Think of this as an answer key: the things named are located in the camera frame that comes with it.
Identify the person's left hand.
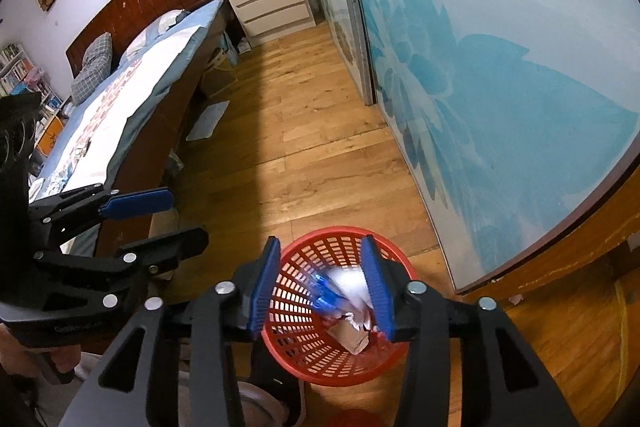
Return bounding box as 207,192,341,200
0,324,81,378

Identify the white bookshelf with books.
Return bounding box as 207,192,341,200
1,43,67,147

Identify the white pink leaf blanket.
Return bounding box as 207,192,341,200
29,26,204,202

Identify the red plastic trash basket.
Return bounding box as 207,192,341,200
262,225,416,387

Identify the cream bedside drawer cabinet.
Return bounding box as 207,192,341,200
229,0,316,48

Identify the grey checked pillow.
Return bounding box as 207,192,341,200
70,32,113,106

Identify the white blue pillow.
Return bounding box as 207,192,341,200
119,10,190,65

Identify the wooden bed frame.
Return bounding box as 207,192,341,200
82,0,232,258

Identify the blue floral sliding door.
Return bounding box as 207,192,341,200
360,0,639,291

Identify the blue bed sheet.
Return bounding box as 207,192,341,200
34,3,217,187

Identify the blue white plastic wrapper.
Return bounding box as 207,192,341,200
307,267,372,317

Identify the crumpled brown paper trash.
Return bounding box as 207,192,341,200
326,311,372,355

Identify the grey floor mat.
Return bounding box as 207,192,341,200
186,101,229,142

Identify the orange box on shelf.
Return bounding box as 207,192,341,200
36,116,64,157

